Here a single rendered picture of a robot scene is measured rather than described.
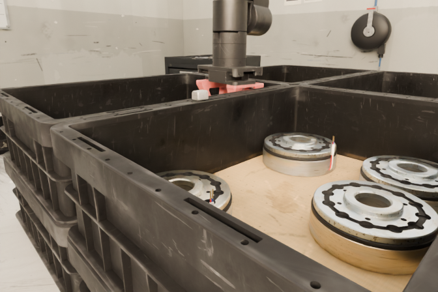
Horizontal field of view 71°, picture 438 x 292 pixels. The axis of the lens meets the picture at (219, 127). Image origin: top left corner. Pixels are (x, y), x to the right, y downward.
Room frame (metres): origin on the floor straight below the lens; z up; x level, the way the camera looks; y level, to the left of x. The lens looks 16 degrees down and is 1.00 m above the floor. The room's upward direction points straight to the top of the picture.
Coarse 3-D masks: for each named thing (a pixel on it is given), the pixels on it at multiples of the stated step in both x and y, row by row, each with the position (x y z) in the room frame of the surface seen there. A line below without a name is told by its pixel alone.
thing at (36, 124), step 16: (96, 80) 0.60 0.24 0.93; (112, 80) 0.61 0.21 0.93; (128, 80) 0.64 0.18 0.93; (256, 80) 0.60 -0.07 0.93; (0, 96) 0.42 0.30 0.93; (16, 112) 0.35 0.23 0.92; (32, 112) 0.32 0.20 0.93; (112, 112) 0.32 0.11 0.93; (32, 128) 0.30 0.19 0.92; (48, 128) 0.28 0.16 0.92; (48, 144) 0.28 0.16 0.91
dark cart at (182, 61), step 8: (176, 56) 2.34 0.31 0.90; (184, 56) 2.41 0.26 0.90; (192, 56) 2.48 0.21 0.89; (200, 56) 2.56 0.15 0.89; (208, 56) 2.64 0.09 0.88; (248, 56) 2.33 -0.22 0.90; (256, 56) 2.42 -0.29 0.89; (168, 64) 2.23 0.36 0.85; (176, 64) 2.19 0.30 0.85; (184, 64) 2.14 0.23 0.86; (192, 64) 2.10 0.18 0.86; (200, 64) 2.06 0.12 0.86; (208, 64) 2.02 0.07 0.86; (248, 64) 2.33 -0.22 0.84; (256, 64) 2.42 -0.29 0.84; (168, 72) 2.24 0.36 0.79; (176, 72) 2.19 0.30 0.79; (184, 72) 2.14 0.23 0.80
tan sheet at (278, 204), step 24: (240, 168) 0.41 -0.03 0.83; (264, 168) 0.41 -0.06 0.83; (336, 168) 0.41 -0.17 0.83; (240, 192) 0.33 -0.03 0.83; (264, 192) 0.33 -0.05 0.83; (288, 192) 0.33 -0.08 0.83; (312, 192) 0.33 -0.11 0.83; (240, 216) 0.28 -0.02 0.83; (264, 216) 0.28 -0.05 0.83; (288, 216) 0.28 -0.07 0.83; (288, 240) 0.24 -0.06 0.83; (312, 240) 0.24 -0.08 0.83; (336, 264) 0.21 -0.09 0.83; (384, 288) 0.18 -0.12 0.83
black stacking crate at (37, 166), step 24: (24, 96) 0.51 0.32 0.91; (48, 96) 0.53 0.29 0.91; (72, 96) 0.56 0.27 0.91; (96, 96) 0.59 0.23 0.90; (120, 96) 0.62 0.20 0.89; (144, 96) 0.66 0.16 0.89; (168, 96) 0.70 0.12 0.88; (24, 144) 0.39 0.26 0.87; (24, 168) 0.40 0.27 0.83; (48, 168) 0.30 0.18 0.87; (48, 192) 0.33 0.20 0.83; (72, 216) 0.29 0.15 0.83
